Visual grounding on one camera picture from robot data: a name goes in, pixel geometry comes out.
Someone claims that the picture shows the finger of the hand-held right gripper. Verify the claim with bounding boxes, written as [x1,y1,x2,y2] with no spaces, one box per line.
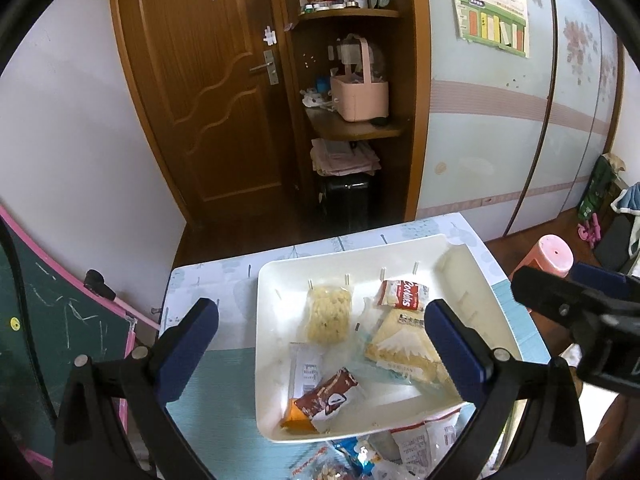
[570,261,640,305]
[510,265,617,320]

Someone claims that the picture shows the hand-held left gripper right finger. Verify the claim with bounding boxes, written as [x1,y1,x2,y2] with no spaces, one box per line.
[424,298,588,480]

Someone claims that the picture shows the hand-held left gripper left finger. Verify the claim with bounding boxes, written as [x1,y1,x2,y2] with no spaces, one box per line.
[52,297,221,480]

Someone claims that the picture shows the mountain-print bread packet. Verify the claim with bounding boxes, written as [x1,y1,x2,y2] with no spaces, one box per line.
[355,307,456,391]

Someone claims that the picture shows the red white cookie packet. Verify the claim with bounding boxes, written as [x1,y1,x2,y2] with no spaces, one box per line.
[375,279,431,313]

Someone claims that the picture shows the clear packet white label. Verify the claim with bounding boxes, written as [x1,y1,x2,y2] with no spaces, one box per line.
[390,410,461,476]

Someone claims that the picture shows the white plastic bin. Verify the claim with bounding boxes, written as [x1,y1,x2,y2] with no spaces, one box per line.
[256,232,526,443]

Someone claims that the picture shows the orange snack packet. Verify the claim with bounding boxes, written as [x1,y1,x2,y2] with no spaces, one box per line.
[280,402,321,435]

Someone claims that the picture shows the clear packet yellow puffs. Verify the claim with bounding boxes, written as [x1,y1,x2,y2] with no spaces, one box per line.
[304,284,353,346]

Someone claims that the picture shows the brown chocolate snack packet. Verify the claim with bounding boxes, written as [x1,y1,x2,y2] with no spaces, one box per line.
[292,367,361,433]

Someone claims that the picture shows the blue white snack packet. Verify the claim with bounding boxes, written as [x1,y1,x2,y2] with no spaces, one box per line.
[332,437,381,478]

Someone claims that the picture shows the clear nut packet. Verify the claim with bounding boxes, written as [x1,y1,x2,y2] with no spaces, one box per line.
[290,452,351,480]

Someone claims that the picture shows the pink plastic stool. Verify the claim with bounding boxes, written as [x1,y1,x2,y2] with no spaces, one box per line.
[510,234,575,281]

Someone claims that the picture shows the pink toy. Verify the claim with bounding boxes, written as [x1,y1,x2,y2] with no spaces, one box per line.
[576,215,603,248]

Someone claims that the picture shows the green bag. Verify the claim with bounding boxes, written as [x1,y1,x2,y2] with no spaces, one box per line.
[577,154,626,216]

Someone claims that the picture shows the floral wardrobe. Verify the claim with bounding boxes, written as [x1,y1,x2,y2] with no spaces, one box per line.
[415,0,632,236]

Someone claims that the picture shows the black suitcase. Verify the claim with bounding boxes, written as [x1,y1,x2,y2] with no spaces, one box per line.
[317,172,377,235]

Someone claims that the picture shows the folded pink cloth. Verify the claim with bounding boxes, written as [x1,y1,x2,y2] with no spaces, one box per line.
[310,137,382,176]

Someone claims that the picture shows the wooden shelf unit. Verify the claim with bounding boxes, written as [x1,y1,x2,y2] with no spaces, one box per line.
[277,0,427,228]

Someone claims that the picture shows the wooden door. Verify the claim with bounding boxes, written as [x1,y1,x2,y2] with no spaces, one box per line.
[109,0,302,231]

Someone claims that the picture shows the pink basket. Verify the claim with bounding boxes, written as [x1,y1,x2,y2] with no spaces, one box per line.
[330,35,391,123]

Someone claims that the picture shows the green chalkboard pink frame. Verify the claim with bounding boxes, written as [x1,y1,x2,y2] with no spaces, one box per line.
[0,205,161,466]

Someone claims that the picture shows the wall poster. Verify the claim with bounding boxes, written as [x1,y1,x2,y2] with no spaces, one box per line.
[445,0,531,58]

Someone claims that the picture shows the metal door handle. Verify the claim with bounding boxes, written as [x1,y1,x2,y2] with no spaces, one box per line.
[249,49,279,86]

